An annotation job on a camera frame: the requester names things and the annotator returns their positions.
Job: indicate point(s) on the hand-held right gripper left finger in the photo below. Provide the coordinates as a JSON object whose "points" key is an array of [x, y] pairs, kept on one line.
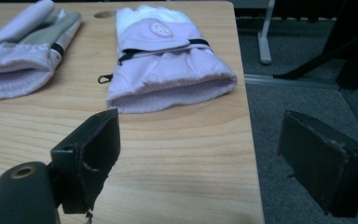
{"points": [[88, 161]]}

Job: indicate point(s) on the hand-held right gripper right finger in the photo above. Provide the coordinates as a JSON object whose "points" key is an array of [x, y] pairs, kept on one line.
{"points": [[317, 168]]}

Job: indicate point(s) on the lilac white ski glove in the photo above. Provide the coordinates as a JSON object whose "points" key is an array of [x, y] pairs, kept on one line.
{"points": [[18, 59], [171, 71]]}

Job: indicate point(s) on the black stand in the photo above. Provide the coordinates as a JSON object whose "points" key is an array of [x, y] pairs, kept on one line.
{"points": [[351, 40]]}

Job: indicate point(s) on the metal floor rail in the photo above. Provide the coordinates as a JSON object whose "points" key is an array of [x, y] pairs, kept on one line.
{"points": [[292, 81]]}

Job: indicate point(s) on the white metal stand frame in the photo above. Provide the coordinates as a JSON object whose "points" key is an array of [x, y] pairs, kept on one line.
{"points": [[264, 40]]}

